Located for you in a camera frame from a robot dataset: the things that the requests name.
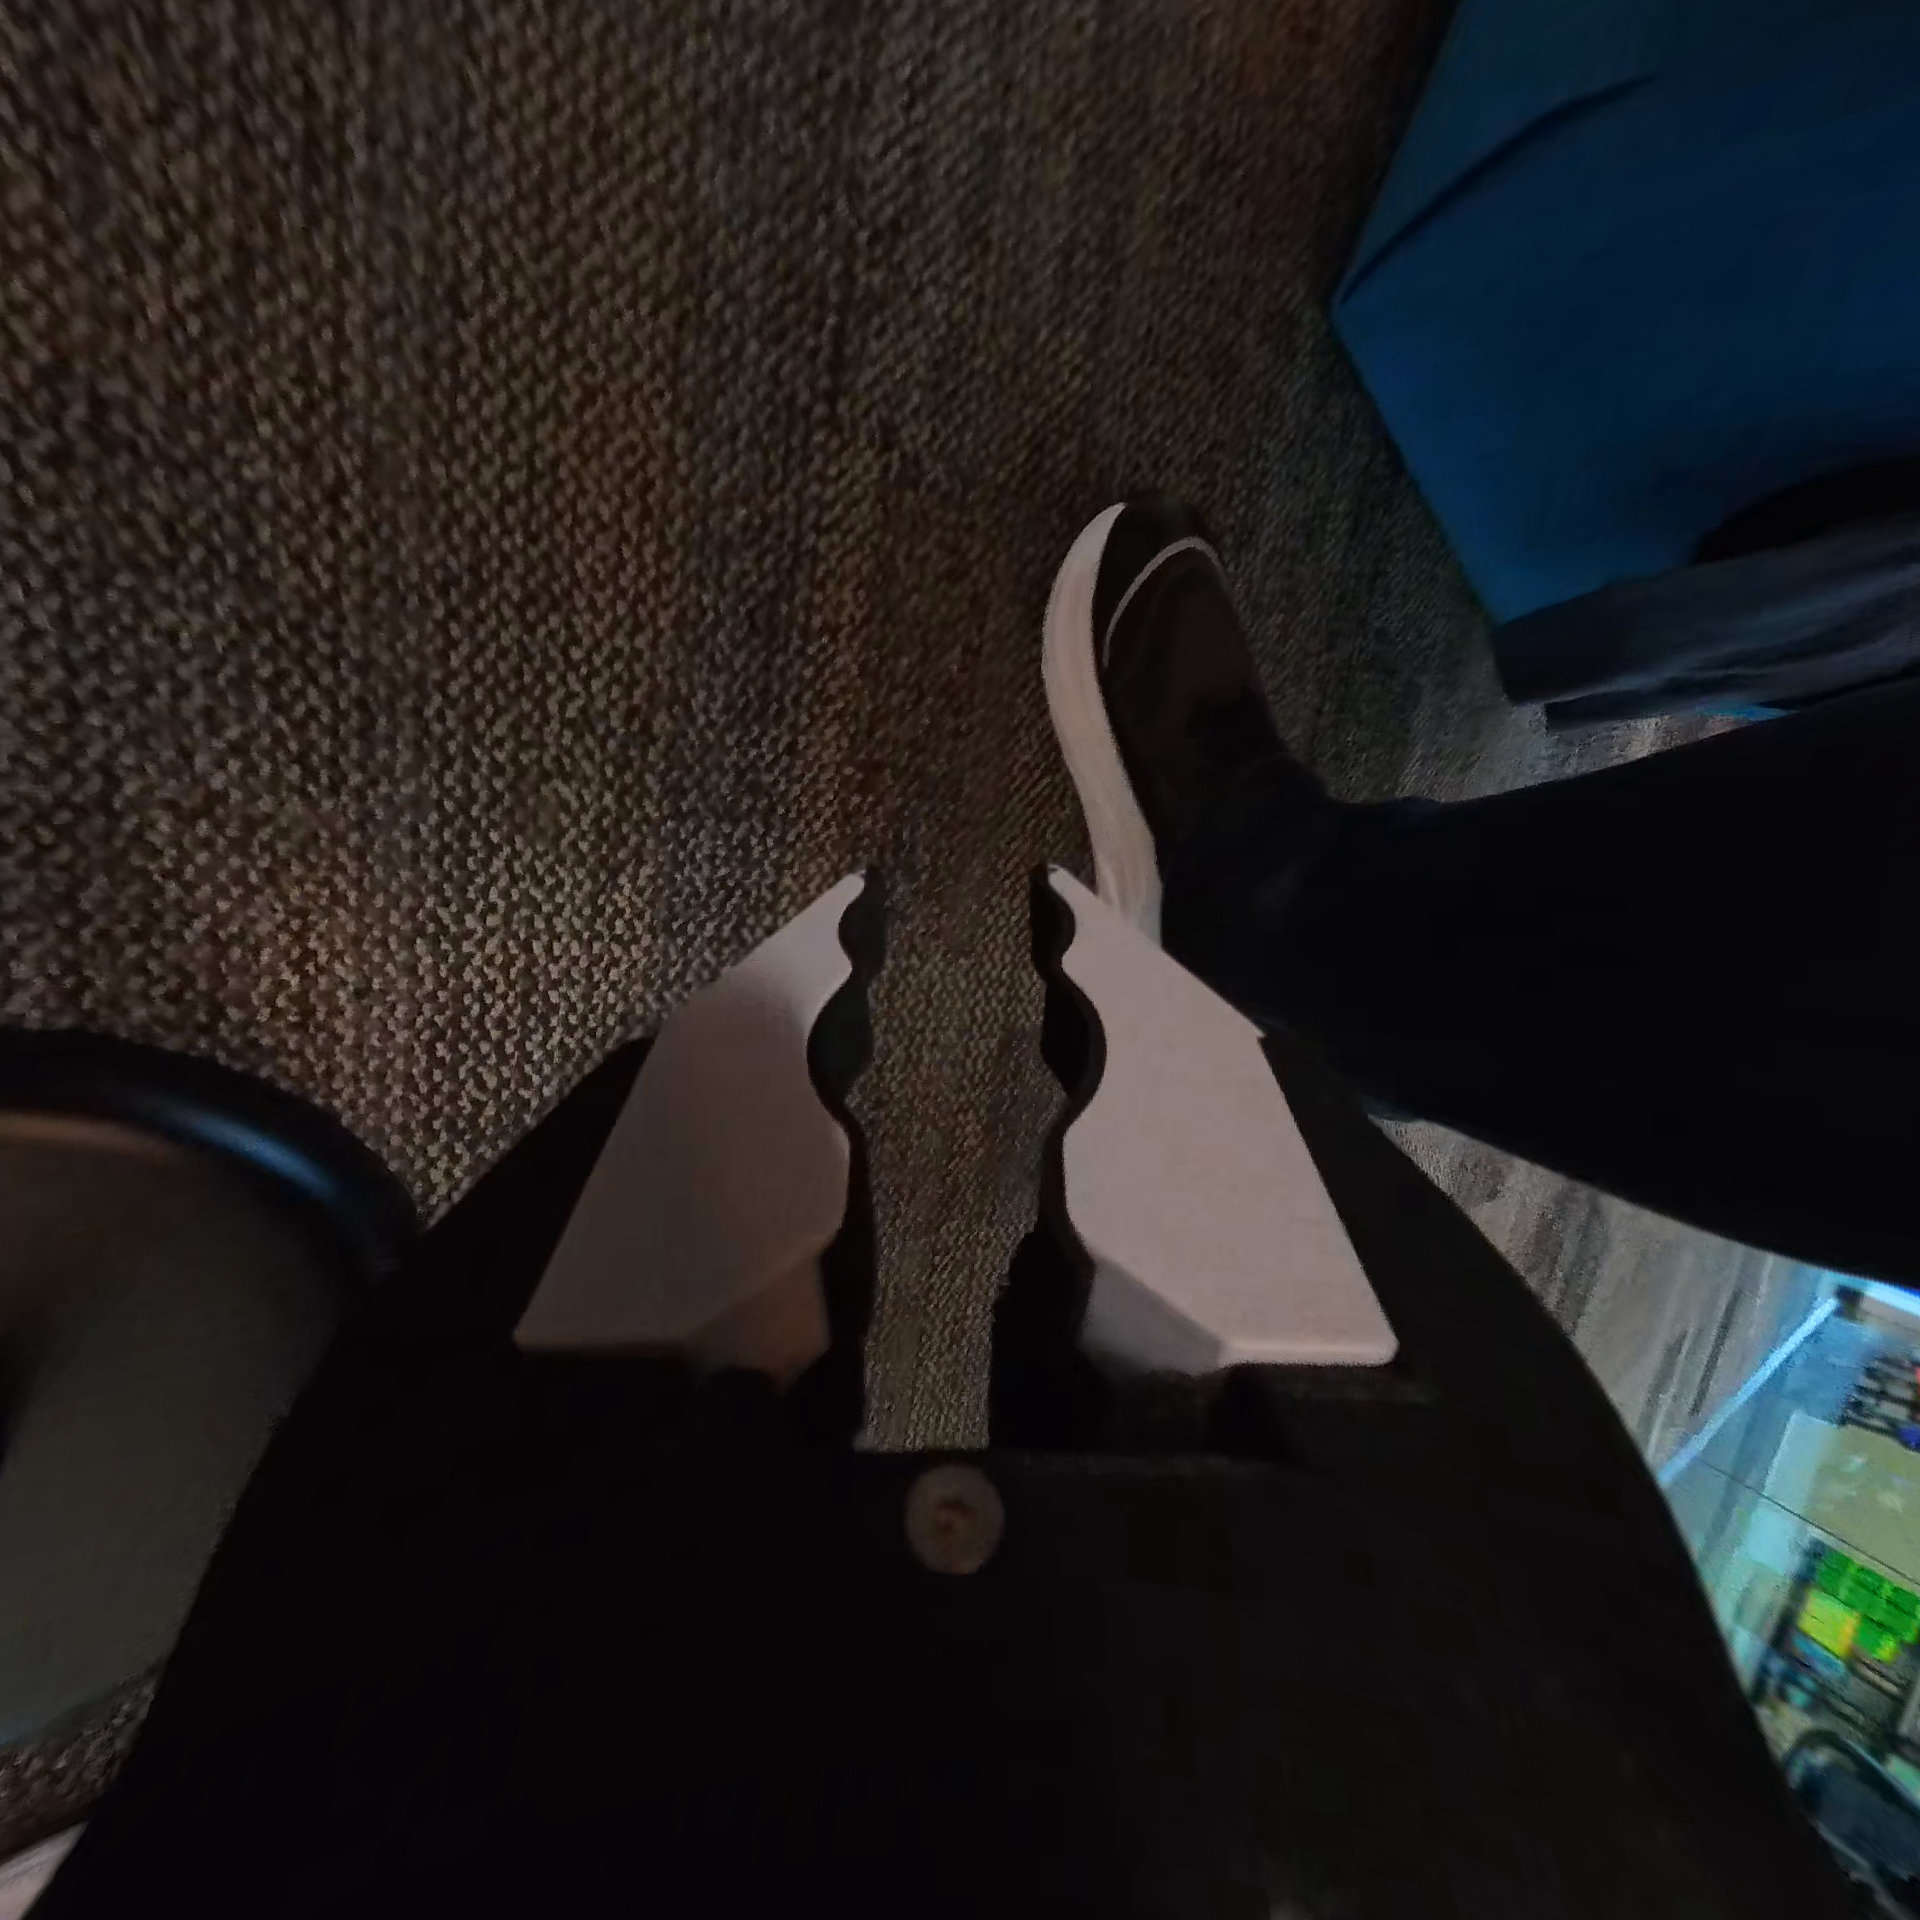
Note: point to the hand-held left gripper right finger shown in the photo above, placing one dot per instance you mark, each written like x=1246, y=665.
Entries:
x=1216, y=1186

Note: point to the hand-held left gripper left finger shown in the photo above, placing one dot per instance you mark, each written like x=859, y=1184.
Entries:
x=690, y=1186

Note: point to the dark trousers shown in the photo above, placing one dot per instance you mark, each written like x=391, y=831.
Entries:
x=1578, y=978

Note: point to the black shoe with white sole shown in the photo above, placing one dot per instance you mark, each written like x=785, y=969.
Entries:
x=1185, y=692

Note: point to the bright colourful panel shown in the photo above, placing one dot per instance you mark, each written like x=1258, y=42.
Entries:
x=1826, y=1575

